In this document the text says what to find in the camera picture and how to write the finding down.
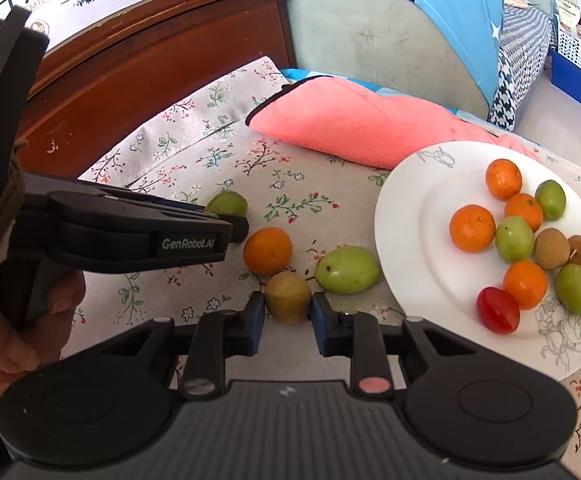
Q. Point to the brown kiwi fruit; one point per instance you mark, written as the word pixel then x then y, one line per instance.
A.
pixel 288 297

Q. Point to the floral bed cloth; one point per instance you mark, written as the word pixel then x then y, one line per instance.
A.
pixel 180 160

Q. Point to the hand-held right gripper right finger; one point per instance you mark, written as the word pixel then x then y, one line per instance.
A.
pixel 320 325

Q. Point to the red cherry tomato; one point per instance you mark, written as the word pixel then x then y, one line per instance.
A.
pixel 497 310

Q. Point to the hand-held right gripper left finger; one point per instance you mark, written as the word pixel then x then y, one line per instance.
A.
pixel 256 325

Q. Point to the dark wooden headboard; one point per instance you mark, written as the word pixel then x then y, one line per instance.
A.
pixel 145 60

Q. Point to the printed paper bag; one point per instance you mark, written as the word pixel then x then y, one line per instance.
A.
pixel 567 10

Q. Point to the white plate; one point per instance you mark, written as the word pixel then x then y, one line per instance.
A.
pixel 430 270

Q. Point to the pink towel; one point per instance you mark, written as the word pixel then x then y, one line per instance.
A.
pixel 360 120

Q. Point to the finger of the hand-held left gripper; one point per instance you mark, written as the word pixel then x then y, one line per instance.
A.
pixel 135 240
pixel 239 229

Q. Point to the houndstooth cloth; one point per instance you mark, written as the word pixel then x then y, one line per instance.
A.
pixel 517 60

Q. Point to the person's left hand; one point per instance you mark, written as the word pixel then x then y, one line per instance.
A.
pixel 5 350

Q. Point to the green jujube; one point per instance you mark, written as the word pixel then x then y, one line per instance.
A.
pixel 576 287
pixel 228 203
pixel 514 239
pixel 346 270
pixel 550 200

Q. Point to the mandarin orange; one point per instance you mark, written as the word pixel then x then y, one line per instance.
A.
pixel 525 284
pixel 523 211
pixel 503 179
pixel 472 227
pixel 268 250

